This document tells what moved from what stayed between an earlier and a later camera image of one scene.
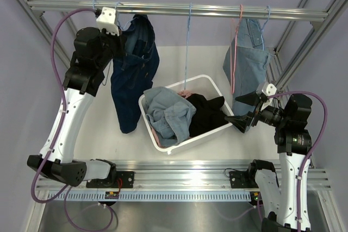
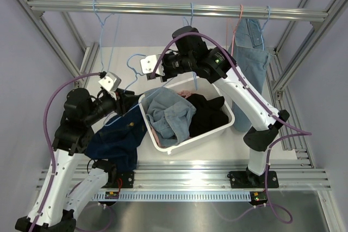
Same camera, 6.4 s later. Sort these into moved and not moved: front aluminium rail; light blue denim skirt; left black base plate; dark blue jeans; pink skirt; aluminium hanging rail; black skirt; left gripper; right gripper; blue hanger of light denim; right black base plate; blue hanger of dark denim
Moved: blue hanger of light denim; dark blue jeans; blue hanger of dark denim; right gripper; left gripper
Not moved: left black base plate; light blue denim skirt; right black base plate; pink skirt; aluminium hanging rail; black skirt; front aluminium rail
